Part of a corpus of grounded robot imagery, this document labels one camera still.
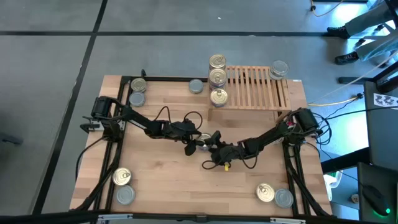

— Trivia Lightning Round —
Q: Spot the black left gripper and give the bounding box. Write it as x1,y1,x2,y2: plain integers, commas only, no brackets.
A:
169,120,203,156

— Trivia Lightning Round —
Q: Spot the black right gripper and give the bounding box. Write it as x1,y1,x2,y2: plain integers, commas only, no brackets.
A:
206,130,248,165

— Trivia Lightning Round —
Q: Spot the wooden slatted shelf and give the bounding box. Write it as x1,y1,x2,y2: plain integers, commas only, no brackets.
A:
206,64,292,122

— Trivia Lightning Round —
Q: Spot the white green bag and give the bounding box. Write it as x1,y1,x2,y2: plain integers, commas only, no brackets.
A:
323,170,343,202

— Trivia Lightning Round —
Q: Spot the black desk leg beam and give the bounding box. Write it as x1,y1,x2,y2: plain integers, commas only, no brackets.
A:
320,146,371,174
338,60,398,94

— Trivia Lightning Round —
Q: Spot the person's shoe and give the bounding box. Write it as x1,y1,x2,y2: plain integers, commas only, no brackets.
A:
335,51,360,65
326,26,351,40

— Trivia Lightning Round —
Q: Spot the dark grey desk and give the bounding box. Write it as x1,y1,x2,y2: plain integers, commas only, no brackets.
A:
356,161,398,223
363,80,398,170

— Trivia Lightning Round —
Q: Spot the black computer mouse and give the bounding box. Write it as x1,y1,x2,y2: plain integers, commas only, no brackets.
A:
361,184,391,217

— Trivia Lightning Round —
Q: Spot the white printed paper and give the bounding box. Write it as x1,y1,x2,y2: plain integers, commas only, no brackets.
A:
372,92,398,110

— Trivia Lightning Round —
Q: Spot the dark grey floor object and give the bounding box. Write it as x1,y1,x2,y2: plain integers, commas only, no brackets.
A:
0,131,24,146

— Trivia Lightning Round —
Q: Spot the person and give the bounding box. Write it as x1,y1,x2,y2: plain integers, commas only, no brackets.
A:
326,0,398,65

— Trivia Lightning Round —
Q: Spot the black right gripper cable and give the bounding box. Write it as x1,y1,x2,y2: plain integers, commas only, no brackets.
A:
201,152,259,170

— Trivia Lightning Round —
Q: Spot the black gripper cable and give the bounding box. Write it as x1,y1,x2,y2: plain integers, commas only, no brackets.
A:
157,105,203,131
201,152,259,170

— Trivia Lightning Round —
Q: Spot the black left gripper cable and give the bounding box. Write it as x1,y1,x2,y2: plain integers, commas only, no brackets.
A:
157,105,203,131

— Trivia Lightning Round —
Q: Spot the black metal table frame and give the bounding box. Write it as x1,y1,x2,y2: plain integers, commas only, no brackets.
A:
72,75,333,218

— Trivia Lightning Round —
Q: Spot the silver rail bracket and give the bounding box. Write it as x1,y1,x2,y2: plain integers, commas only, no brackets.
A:
97,213,134,224
269,217,307,224

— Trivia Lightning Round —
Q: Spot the black left base cable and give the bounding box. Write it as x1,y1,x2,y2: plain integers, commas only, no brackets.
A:
75,136,105,183

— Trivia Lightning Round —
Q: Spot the black tangled cable bundle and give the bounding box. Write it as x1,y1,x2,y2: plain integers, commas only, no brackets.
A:
310,111,335,162

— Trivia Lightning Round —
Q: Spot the long black cable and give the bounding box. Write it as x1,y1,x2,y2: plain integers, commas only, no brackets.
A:
323,105,398,121

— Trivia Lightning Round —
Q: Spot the orange floor cable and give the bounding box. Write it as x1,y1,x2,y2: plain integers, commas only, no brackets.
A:
310,0,345,18

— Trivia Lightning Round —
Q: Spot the white rope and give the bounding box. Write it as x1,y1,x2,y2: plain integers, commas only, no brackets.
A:
307,49,398,105

